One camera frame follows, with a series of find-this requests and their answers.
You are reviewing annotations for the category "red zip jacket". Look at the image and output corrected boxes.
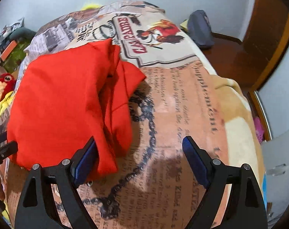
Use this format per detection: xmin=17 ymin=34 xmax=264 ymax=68
xmin=7 ymin=39 xmax=145 ymax=180

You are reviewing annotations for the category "beige fleece blanket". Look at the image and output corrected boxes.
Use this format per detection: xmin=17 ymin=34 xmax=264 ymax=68
xmin=211 ymin=75 xmax=265 ymax=189

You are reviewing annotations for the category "red plush bird toy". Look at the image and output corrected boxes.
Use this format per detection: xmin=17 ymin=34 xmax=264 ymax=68
xmin=0 ymin=73 xmax=16 ymax=101

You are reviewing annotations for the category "pink cloth item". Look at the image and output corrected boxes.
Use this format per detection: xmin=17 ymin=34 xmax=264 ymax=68
xmin=253 ymin=117 xmax=265 ymax=144

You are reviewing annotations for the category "newspaper print bed cover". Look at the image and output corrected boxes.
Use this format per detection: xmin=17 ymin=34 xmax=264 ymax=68
xmin=4 ymin=1 xmax=228 ymax=228

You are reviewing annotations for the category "orange box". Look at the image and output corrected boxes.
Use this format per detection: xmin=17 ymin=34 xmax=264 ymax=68
xmin=0 ymin=40 xmax=17 ymax=61

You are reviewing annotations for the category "dark green plush cushion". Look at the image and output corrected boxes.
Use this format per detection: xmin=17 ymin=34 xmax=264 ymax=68
xmin=9 ymin=27 xmax=36 ymax=41

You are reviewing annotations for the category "white wardrobe panel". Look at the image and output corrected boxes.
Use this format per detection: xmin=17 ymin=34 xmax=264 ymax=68
xmin=258 ymin=46 xmax=289 ymax=228

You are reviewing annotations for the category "yellow round object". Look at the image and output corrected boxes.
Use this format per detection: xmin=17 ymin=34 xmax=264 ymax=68
xmin=81 ymin=3 xmax=101 ymax=11

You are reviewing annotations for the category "dark blue backpack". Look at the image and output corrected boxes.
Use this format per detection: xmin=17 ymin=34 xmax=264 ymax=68
xmin=187 ymin=10 xmax=214 ymax=49

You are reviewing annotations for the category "brown wooden door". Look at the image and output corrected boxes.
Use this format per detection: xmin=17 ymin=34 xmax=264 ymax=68
xmin=243 ymin=0 xmax=289 ymax=92

